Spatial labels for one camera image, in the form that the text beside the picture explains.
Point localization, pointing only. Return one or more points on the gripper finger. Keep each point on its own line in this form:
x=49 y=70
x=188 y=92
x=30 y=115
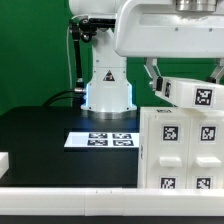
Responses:
x=218 y=72

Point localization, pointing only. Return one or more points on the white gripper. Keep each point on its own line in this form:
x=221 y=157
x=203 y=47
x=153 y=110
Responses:
x=158 y=29

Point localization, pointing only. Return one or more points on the small white box with marker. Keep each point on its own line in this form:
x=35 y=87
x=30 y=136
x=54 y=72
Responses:
x=190 y=93

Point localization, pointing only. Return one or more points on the white cabinet door panel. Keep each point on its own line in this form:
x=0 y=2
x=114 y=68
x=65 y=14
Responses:
x=206 y=153
x=167 y=151

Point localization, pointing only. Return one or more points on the white cabinet body box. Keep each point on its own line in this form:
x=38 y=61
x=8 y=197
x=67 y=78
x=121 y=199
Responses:
x=145 y=114

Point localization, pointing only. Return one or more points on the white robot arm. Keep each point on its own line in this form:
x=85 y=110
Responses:
x=109 y=94

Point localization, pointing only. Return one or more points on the white block at left edge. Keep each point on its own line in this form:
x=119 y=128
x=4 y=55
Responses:
x=4 y=163

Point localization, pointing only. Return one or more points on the black camera on stand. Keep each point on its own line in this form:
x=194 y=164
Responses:
x=102 y=23

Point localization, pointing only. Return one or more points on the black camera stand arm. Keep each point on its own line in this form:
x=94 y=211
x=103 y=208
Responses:
x=79 y=50

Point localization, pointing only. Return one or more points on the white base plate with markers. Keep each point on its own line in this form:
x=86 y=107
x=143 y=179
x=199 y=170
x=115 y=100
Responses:
x=102 y=139

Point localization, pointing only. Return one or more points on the white front rail fence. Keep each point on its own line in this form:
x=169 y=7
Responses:
x=111 y=202

